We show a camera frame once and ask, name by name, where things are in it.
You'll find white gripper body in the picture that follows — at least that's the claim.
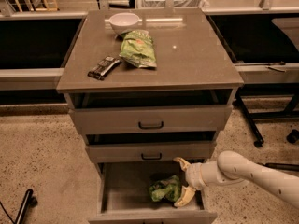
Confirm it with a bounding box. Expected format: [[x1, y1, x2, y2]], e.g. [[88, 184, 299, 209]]
[[185, 163, 206, 190]]

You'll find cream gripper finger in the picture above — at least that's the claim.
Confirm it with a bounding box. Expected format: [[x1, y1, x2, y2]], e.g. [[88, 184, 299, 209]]
[[173, 157, 191, 172], [174, 186, 196, 207]]

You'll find green rice chip bag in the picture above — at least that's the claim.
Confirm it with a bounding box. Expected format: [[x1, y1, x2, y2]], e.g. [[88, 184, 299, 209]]
[[149, 175, 181, 203]]

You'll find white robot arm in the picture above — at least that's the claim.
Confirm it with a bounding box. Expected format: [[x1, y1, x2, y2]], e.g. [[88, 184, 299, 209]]
[[174, 150, 299, 208]]

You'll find top grey drawer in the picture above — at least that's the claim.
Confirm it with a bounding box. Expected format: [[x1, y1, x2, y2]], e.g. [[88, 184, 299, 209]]
[[70, 89, 232, 134]]

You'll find middle grey drawer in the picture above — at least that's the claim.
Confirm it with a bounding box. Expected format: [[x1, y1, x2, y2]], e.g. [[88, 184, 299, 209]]
[[86, 131, 216, 163]]

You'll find grey drawer cabinet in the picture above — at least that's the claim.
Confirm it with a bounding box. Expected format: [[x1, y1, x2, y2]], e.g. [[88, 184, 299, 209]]
[[56, 7, 245, 224]]

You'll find green chip bag on counter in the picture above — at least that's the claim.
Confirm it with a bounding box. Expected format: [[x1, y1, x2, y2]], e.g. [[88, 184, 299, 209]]
[[119, 30, 157, 68]]

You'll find black chair leg caster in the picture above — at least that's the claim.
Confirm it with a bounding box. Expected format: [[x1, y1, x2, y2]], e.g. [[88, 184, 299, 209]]
[[258, 163, 299, 172]]

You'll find black caster wheel right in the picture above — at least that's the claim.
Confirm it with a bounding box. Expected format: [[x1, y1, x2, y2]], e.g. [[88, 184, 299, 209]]
[[287, 129, 299, 144]]

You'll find dark snack bar wrapper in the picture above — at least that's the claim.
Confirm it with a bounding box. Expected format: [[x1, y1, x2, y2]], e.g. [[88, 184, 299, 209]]
[[88, 56, 121, 80]]

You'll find white ceramic bowl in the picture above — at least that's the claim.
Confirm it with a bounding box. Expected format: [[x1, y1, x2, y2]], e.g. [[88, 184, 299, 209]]
[[108, 13, 139, 35]]

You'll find black stand leg left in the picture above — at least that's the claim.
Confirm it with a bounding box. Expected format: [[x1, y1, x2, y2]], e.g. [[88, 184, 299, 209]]
[[0, 189, 38, 224]]

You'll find black middle drawer handle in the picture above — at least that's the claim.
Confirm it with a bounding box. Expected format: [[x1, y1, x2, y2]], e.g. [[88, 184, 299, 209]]
[[141, 153, 163, 161]]

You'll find black drawer handle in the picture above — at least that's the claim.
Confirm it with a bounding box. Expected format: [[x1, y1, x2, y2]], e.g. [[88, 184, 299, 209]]
[[141, 153, 163, 161], [138, 121, 164, 130]]

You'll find black top drawer handle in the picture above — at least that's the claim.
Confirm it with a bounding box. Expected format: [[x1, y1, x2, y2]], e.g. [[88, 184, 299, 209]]
[[138, 121, 164, 130]]

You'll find black table leg frame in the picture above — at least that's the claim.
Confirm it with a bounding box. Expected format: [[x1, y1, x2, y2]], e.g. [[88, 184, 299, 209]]
[[235, 93, 299, 148]]

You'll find white wire basket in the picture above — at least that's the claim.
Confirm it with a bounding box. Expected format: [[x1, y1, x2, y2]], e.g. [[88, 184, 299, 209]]
[[135, 0, 209, 9]]

